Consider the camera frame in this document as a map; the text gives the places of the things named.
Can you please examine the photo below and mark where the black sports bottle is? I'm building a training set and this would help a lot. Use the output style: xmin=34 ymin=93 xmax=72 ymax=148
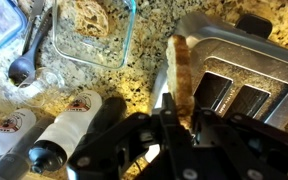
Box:
xmin=80 ymin=96 xmax=128 ymax=145

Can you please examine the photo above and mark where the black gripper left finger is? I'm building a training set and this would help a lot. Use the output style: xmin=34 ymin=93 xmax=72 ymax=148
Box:
xmin=67 ymin=92 xmax=202 ymax=180

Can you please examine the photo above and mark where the square glass bowl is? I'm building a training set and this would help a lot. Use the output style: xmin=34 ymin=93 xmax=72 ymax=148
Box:
xmin=51 ymin=0 xmax=138 ymax=70

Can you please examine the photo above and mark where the white logo bottle black cap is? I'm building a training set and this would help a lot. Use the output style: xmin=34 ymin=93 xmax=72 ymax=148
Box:
xmin=28 ymin=89 xmax=104 ymax=175
xmin=0 ymin=107 xmax=38 ymax=175

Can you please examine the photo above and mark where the brown crusted bread slice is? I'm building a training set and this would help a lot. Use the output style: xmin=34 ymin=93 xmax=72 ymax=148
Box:
xmin=73 ymin=0 xmax=111 ymax=39
xmin=165 ymin=33 xmax=196 ymax=130

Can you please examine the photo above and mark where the silver butter knife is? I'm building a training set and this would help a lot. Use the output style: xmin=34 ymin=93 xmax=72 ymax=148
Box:
xmin=21 ymin=0 xmax=45 ymax=55

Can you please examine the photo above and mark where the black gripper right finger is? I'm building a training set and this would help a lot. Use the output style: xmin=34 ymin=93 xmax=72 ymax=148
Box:
xmin=193 ymin=107 xmax=288 ymax=180

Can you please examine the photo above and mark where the grey translucent sports bottle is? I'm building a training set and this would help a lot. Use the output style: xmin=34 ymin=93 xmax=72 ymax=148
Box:
xmin=0 ymin=114 xmax=56 ymax=180

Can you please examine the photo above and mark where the stainless steel two-slot toaster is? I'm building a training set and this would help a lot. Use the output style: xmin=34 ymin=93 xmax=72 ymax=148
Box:
xmin=150 ymin=12 xmax=288 ymax=135

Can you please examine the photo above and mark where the clear drinking glass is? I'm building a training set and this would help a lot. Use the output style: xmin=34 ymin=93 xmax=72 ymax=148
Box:
xmin=16 ymin=66 xmax=67 ymax=108

